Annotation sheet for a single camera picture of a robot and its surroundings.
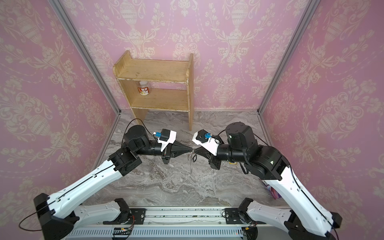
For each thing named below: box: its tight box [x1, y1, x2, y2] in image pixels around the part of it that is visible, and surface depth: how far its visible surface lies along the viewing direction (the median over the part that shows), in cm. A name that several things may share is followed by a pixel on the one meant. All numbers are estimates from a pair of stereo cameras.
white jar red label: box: [137, 81, 150, 96], surface depth 101 cm
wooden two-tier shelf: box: [112, 50, 195, 132], surface depth 90 cm
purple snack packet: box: [266, 185, 282, 200], surface depth 80 cm
